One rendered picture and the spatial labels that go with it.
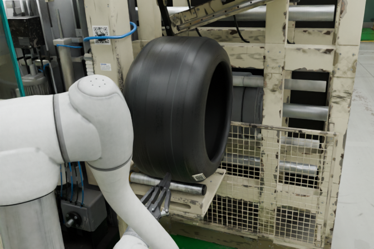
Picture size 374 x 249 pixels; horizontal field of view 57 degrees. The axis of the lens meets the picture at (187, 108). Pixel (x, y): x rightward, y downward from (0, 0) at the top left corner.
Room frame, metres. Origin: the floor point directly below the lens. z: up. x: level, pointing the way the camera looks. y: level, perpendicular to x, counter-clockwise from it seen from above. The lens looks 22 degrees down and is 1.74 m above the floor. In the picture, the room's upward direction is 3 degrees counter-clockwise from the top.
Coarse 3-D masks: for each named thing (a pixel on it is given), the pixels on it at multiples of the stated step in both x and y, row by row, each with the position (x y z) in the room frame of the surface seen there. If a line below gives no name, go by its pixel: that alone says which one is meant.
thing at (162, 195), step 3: (165, 189) 1.03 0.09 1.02; (162, 192) 1.02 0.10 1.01; (165, 192) 1.03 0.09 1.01; (159, 195) 1.01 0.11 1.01; (162, 195) 1.00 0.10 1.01; (165, 195) 1.02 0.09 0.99; (159, 198) 0.99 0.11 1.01; (162, 198) 1.00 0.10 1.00; (156, 201) 0.98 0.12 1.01; (159, 201) 0.98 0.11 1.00; (162, 201) 1.00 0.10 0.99; (156, 204) 0.96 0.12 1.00; (159, 204) 0.98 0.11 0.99; (153, 207) 0.95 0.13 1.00; (153, 210) 0.94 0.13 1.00
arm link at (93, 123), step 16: (80, 80) 0.60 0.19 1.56; (96, 80) 0.60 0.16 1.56; (64, 96) 0.59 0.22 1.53; (80, 96) 0.56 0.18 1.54; (96, 96) 0.56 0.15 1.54; (112, 96) 0.58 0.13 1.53; (64, 112) 0.56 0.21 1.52; (80, 112) 0.56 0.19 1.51; (96, 112) 0.55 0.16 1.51; (112, 112) 0.57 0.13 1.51; (128, 112) 0.61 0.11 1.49; (64, 128) 0.54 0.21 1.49; (80, 128) 0.55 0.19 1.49; (96, 128) 0.56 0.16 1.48; (112, 128) 0.57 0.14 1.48; (128, 128) 0.60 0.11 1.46; (64, 144) 0.54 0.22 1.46; (80, 144) 0.55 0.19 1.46; (96, 144) 0.56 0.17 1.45; (112, 144) 0.58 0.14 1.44; (128, 144) 0.61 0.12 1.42; (80, 160) 0.57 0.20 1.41; (96, 160) 0.59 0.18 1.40; (112, 160) 0.59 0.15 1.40
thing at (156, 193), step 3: (156, 186) 1.05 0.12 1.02; (159, 186) 1.04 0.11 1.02; (156, 189) 1.04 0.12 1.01; (156, 192) 1.02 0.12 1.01; (159, 192) 1.04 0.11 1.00; (153, 195) 1.01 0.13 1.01; (156, 195) 1.02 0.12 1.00; (150, 198) 1.00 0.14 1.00; (153, 198) 1.00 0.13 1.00; (156, 198) 1.01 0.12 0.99; (150, 201) 0.98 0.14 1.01; (153, 201) 0.99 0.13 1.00; (147, 204) 0.97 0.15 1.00; (150, 204) 0.97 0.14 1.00; (147, 207) 0.95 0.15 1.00
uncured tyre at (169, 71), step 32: (160, 64) 1.19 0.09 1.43; (192, 64) 1.16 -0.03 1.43; (224, 64) 1.42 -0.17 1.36; (128, 96) 1.15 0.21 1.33; (160, 96) 1.10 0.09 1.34; (192, 96) 1.09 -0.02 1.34; (224, 96) 1.56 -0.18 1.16; (160, 128) 1.07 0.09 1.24; (192, 128) 1.06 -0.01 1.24; (224, 128) 1.44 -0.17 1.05; (160, 160) 1.08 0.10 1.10; (192, 160) 1.06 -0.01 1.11
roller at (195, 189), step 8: (136, 176) 1.28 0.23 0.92; (144, 176) 1.27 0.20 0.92; (144, 184) 1.26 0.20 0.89; (152, 184) 1.24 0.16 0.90; (176, 184) 1.20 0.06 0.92; (184, 184) 1.20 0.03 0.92; (192, 184) 1.19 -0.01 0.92; (200, 184) 1.19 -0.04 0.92; (192, 192) 1.17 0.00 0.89; (200, 192) 1.16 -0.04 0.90
